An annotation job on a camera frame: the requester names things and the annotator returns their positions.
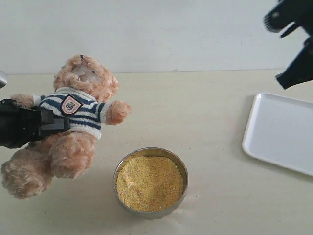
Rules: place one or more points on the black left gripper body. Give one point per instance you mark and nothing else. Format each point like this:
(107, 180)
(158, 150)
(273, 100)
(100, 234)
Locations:
(18, 125)

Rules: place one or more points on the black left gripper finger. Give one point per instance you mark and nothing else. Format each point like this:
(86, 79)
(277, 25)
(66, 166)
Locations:
(51, 124)

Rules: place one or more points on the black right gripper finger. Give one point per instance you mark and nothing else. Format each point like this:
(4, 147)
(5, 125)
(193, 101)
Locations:
(300, 69)
(290, 15)

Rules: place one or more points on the tan teddy bear striped sweater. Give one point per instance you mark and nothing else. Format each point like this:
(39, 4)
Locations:
(83, 88)

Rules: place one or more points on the yellow millet grains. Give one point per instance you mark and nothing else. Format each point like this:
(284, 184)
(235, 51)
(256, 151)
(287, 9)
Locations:
(149, 184)

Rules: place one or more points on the white plastic tray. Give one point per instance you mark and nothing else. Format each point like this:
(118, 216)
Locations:
(279, 131)

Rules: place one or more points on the steel bowl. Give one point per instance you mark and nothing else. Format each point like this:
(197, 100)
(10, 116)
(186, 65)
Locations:
(159, 152)

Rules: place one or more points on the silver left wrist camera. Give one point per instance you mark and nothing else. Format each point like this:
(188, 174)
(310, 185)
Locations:
(3, 79)

